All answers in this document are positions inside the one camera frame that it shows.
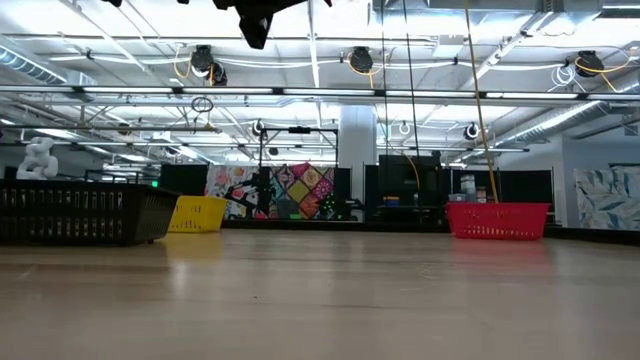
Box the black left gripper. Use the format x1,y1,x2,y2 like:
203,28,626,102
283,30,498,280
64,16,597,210
212,0,334,50

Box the white square pillar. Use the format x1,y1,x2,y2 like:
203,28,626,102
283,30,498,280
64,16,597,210
338,104,379,221

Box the black screen panel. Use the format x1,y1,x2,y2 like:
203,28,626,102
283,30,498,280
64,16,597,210
158,163,209,197

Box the colourful patchwork panel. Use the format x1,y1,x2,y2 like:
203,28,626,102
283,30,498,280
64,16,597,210
204,162,337,221

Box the yellow plastic basket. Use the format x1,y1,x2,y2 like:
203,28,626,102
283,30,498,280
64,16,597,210
168,194,229,234

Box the black equipment cabinet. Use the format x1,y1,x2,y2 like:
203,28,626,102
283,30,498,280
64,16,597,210
364,154,451,224

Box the black plastic basket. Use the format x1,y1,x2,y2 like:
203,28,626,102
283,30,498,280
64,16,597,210
0,178,180,247

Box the stacked storage containers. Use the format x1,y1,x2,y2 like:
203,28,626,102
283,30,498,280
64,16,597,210
447,173,489,204

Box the red plastic basket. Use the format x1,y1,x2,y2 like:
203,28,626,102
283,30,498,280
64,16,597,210
444,202,551,242

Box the black partition panel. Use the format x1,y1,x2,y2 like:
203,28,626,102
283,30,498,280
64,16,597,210
452,167,556,214

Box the ceiling light rail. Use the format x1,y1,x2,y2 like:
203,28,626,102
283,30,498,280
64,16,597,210
0,84,640,101

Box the black stand frame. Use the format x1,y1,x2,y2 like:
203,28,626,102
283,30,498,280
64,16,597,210
257,125,340,221

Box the silver ventilation duct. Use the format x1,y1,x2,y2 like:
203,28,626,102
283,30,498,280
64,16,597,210
0,44,69,86
492,99,640,146

